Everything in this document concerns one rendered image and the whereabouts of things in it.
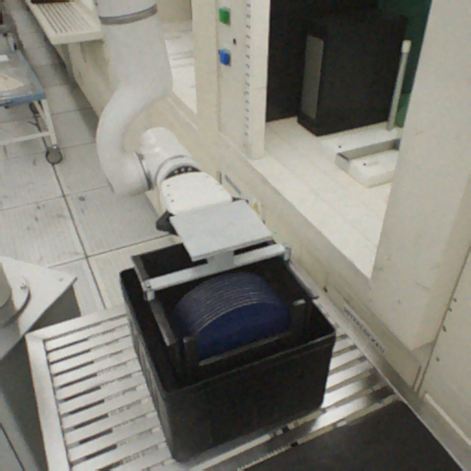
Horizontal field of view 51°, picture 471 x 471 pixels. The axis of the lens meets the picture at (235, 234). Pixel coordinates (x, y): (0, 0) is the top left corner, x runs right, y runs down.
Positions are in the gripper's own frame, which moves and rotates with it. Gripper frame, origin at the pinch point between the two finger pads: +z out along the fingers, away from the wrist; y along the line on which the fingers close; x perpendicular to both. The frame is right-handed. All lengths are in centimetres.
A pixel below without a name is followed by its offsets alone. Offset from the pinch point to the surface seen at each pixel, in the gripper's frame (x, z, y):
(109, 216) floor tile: -106, -169, -4
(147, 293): -6.1, 1.4, 11.7
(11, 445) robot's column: -59, -20, 43
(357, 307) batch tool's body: -28.2, -0.8, -30.2
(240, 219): 2.5, 0.8, -3.2
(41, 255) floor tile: -106, -150, 33
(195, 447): -27.8, 14.3, 10.2
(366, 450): -19.9, 28.4, -9.7
